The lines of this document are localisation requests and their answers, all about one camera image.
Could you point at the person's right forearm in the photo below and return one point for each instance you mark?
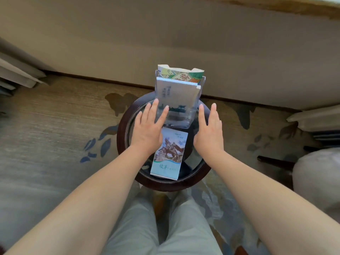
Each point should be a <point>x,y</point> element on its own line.
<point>273,209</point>

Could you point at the beige dining chair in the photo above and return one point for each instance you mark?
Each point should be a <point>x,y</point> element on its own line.
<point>318,177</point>

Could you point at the light blue calligraphy brochure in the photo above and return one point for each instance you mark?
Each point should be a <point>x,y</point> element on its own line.
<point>175,90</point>

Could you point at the clear acrylic brochure holder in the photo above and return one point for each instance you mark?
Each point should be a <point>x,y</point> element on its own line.
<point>180,119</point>

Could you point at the person's right hand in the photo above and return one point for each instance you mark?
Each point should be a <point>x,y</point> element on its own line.
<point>209,138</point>

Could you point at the person's left hand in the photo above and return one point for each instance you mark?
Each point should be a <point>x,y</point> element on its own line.
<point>146,135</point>

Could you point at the dark grey curtain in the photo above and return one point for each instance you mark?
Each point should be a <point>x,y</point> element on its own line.
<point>326,136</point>

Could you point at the colourful map brochure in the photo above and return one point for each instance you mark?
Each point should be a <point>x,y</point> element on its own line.
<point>180,74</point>

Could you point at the person's left forearm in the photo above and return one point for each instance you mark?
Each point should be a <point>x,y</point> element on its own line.
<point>79,209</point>

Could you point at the pale blue painted brochure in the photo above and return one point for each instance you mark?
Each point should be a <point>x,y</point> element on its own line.
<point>170,167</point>

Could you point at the small round side table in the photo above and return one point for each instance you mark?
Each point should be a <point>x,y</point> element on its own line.
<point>127,161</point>

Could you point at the white sheer curtain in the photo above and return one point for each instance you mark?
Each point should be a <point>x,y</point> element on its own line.
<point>16,74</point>
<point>316,119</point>

